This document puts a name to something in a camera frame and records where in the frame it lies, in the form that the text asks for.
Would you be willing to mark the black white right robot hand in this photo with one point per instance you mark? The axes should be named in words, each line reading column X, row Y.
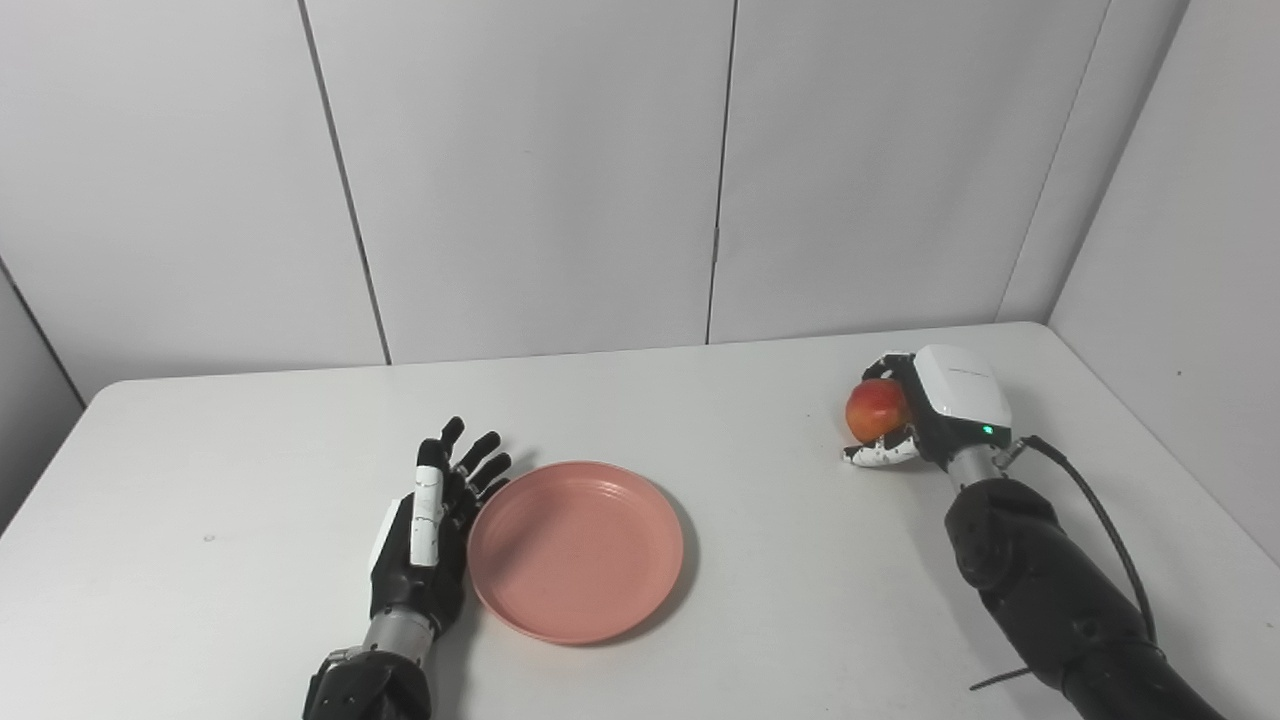
column 955, row 400

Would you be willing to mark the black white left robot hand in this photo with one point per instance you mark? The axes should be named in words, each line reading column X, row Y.
column 415, row 585

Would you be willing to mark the red yellow pomegranate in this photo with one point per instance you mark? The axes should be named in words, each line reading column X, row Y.
column 875, row 410

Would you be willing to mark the pink round plate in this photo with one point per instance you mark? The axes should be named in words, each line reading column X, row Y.
column 575, row 550

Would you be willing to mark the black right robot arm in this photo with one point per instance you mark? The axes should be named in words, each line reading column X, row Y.
column 1050, row 590

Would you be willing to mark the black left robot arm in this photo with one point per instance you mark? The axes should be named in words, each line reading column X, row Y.
column 365, row 690

